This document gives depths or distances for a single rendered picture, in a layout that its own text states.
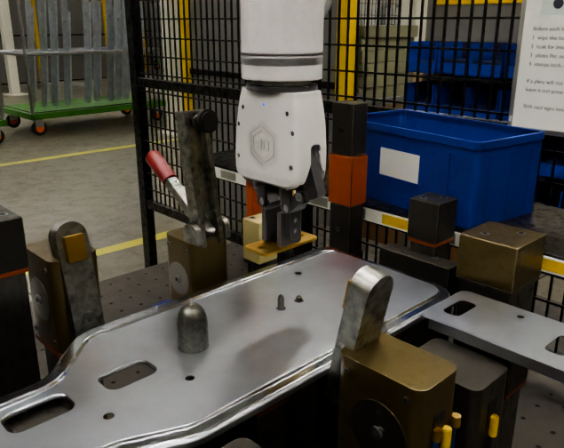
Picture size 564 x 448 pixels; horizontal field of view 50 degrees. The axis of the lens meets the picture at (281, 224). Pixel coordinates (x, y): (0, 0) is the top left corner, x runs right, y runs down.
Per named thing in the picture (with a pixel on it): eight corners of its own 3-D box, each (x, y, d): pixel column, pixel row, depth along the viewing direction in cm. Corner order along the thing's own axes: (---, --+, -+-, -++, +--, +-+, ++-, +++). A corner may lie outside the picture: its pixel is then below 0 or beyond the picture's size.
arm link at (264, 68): (221, 53, 63) (222, 83, 64) (280, 57, 57) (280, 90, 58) (280, 51, 68) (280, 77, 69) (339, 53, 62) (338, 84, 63)
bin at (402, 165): (471, 231, 88) (480, 143, 84) (335, 187, 112) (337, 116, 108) (536, 212, 97) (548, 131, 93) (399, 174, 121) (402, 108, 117)
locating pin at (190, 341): (190, 371, 62) (186, 312, 59) (172, 358, 64) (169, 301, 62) (215, 359, 64) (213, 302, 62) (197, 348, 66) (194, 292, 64)
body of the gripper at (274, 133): (222, 74, 64) (226, 177, 68) (290, 80, 57) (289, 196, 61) (274, 69, 69) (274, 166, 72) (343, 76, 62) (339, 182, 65)
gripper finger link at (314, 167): (291, 121, 63) (267, 156, 66) (332, 180, 60) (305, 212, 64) (299, 120, 63) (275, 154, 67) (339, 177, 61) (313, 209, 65)
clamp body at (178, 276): (202, 475, 88) (191, 246, 77) (164, 443, 95) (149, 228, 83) (237, 453, 92) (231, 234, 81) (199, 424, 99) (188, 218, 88)
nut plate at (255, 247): (265, 257, 65) (265, 247, 64) (242, 248, 67) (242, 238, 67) (319, 238, 70) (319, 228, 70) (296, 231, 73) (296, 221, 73)
